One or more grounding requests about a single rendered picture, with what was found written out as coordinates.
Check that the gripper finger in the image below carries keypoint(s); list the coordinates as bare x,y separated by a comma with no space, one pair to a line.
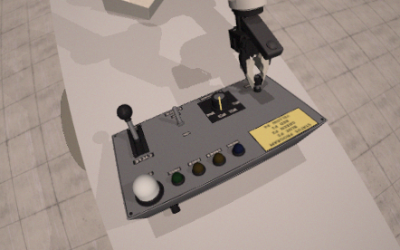
246,64
262,65

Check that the grey control console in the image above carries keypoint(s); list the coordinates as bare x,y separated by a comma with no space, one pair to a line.
208,140

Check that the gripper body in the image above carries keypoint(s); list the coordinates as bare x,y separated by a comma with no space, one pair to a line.
240,34

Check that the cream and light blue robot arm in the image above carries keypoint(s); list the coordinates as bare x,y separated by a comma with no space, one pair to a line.
262,37

